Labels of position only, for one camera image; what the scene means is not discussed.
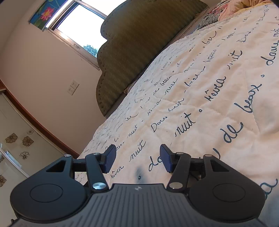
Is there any yellow cloth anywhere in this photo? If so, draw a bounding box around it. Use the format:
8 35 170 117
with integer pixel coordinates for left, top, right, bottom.
239 0 275 8

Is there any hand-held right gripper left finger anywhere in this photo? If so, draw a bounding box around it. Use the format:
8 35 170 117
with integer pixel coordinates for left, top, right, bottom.
44 144 117 193

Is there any olive padded headboard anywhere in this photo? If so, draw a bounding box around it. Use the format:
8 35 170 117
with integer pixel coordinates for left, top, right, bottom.
96 0 210 118

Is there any brown wooden wardrobe frame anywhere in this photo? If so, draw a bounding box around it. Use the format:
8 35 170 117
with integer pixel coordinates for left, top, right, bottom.
0 79 80 159

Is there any white floral wardrobe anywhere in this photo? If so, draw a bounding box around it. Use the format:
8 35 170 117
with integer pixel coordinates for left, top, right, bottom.
0 91 73 193

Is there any black white pink printed pillow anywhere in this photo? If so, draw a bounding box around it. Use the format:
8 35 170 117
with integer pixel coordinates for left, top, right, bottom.
197 0 241 30

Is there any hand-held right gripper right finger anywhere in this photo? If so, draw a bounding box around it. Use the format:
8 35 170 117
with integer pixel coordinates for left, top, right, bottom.
160 144 232 193

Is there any cream script printed quilt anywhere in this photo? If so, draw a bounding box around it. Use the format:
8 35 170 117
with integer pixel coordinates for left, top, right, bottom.
77 2 279 202

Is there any blue floral curtain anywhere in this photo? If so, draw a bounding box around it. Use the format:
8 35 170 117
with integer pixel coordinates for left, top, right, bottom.
28 0 75 30

